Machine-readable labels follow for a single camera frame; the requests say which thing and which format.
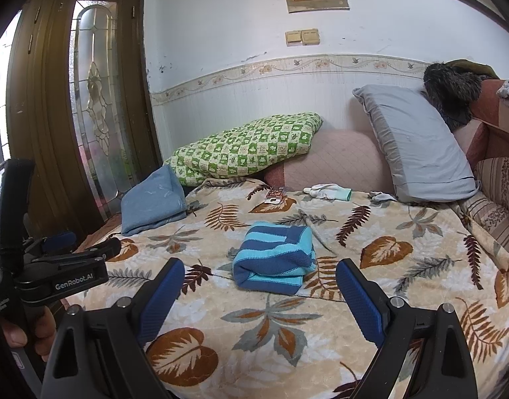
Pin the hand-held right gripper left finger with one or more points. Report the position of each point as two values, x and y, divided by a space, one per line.
163 299

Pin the blue striped knit sweater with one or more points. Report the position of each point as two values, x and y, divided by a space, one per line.
275 257

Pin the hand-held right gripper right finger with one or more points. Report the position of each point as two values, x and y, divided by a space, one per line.
358 299

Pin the folded light blue cloth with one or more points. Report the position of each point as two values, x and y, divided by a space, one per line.
152 203

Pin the small grey sock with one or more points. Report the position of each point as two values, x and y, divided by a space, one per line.
381 197

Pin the person's left hand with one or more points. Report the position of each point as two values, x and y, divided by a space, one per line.
42 332

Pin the green patterned pillow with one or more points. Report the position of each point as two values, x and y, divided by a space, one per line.
246 149

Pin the brown wooden glass door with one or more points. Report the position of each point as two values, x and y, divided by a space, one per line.
51 91

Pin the striped beige cushion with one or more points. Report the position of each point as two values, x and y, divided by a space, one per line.
497 203

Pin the olive green coat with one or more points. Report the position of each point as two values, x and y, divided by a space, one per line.
476 68

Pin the pink brown upholstered backrest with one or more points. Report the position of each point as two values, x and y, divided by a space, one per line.
495 133

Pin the beige light switch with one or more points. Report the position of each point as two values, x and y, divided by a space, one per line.
310 36
294 38

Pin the white sock with teal cuff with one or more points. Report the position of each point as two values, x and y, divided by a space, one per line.
327 192

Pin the pink quilted cushion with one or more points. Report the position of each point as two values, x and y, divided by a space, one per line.
341 162

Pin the leaf print beige blanket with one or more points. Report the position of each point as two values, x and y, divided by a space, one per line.
258 341

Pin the grey pillow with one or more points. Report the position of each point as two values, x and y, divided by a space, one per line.
416 145

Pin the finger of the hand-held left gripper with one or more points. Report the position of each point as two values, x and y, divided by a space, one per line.
101 249
61 241

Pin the dark fur hat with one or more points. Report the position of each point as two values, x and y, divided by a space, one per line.
449 95

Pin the remote control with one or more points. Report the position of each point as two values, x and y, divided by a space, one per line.
274 194

